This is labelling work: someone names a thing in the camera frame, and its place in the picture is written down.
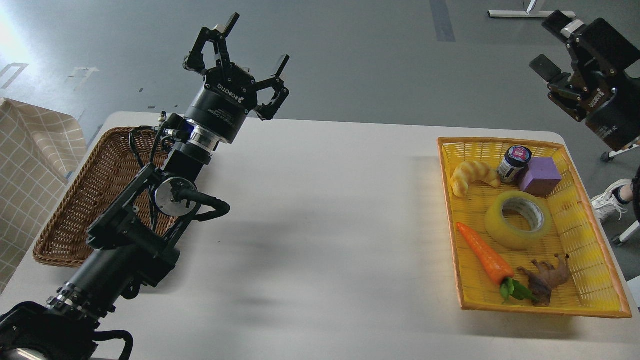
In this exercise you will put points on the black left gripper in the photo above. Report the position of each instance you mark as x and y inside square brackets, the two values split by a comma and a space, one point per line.
[225, 102]

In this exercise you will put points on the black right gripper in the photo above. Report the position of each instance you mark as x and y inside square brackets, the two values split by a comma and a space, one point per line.
[603, 94]

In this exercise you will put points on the yellow tape roll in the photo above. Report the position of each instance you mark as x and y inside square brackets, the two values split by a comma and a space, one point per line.
[531, 208]

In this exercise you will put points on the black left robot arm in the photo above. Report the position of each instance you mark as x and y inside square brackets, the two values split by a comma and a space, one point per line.
[134, 240]

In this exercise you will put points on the white caster leg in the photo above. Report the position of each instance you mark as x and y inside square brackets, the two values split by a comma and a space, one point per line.
[609, 156]

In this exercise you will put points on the white stand base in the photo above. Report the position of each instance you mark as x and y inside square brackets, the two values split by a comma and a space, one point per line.
[532, 9]

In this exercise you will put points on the purple block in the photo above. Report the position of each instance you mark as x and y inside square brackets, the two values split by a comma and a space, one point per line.
[540, 177]

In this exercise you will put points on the small dark jar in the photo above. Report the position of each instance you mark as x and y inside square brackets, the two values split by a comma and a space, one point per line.
[515, 159]

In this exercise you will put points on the white sneaker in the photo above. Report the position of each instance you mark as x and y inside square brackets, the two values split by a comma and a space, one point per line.
[612, 203]

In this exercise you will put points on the brown wicker basket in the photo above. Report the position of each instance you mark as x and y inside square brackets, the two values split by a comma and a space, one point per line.
[109, 168]

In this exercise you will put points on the toy croissant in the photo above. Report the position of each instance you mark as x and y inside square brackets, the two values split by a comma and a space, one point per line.
[469, 172]

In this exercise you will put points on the beige checkered cloth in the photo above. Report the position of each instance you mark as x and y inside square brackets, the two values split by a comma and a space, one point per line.
[39, 148]

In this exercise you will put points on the brown toy animal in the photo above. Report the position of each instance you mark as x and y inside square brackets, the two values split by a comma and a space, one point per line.
[548, 278]

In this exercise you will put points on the yellow plastic basket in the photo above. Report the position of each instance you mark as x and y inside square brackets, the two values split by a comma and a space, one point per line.
[594, 288]

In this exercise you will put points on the orange toy carrot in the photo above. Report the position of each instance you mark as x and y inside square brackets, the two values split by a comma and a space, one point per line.
[499, 271]

